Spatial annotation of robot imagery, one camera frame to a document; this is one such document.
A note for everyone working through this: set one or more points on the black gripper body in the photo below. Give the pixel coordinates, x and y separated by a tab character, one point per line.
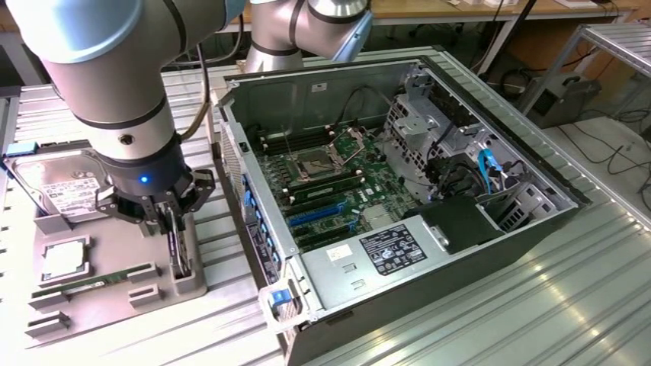
147	173

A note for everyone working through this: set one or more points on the dark graphics card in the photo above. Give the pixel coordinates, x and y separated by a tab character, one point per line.
179	248

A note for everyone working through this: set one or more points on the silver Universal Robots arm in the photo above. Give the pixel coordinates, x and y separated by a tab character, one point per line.
101	76

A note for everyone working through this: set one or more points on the grey parts rack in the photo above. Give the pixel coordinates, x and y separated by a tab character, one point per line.
116	244

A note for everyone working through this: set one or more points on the silver hard disk drive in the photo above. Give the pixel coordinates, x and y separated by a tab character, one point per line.
56	183

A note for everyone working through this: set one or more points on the silver CPU chip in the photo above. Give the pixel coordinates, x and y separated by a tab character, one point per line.
63	260

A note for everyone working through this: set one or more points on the thin metal locking lever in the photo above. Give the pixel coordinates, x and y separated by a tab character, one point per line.
288	148

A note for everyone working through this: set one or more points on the CPU socket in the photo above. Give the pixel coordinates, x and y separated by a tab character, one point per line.
311	164

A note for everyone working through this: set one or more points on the long blue expansion slot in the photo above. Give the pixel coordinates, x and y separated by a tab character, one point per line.
315	214

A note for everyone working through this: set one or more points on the installed green RAM stick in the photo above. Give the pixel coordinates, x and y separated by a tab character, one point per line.
323	187

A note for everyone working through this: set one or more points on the black expansion slot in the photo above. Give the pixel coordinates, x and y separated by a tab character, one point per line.
317	237

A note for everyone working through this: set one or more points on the metal socket cover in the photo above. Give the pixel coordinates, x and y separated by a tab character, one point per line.
349	142

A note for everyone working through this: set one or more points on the short blue expansion slot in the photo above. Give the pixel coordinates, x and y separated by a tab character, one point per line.
356	227

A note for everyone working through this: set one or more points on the blue case latch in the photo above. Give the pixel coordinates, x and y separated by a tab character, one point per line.
279	297

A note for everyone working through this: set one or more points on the green motherboard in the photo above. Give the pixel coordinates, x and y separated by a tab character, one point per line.
379	179

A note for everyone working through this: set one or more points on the silver chipset heatsink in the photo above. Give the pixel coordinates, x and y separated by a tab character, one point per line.
379	216

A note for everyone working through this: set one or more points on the grey power supply unit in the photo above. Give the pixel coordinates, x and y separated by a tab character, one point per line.
356	263

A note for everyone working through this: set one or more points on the silver disk bay cage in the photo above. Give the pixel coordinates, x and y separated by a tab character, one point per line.
412	129

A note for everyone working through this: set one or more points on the black open PC case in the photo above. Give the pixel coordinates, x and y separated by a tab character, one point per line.
407	312

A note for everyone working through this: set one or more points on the perforated metal disk bay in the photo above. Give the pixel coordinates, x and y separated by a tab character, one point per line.
523	207

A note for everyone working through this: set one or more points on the wooden desk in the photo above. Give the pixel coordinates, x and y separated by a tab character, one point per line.
457	13

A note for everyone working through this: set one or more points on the grey box device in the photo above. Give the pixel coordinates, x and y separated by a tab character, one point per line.
561	99

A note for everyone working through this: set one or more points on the blue-tabbed slot bracket strip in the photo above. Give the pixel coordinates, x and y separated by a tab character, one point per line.
257	221

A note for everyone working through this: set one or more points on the blue disk rail bracket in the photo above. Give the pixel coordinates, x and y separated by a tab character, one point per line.
20	148

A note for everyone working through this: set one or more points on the aluminium frame table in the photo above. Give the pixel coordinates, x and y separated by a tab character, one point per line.
610	45

